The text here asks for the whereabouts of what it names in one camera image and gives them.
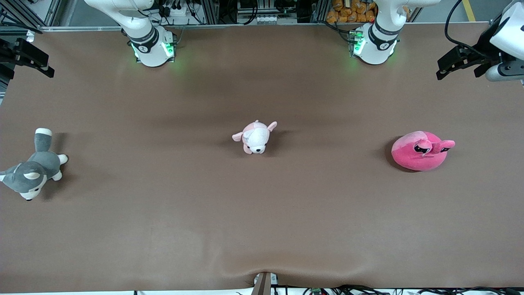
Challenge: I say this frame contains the white power strip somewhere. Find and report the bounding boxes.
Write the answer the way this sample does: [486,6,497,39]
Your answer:
[160,3,190,18]

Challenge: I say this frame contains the round hot pink plush toy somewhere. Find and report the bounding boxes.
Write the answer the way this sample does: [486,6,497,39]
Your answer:
[391,131,456,172]

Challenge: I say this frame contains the grey white husky plush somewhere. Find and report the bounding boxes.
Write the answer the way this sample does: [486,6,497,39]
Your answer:
[0,128,68,201]

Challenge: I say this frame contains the pale pink white plush dog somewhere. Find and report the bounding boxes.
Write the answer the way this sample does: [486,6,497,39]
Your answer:
[232,120,278,155]

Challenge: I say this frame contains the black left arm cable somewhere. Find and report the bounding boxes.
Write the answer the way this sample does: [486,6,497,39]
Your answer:
[444,0,492,59]

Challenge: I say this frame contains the aluminium bracket post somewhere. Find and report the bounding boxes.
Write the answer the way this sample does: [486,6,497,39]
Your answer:
[251,272,279,295]

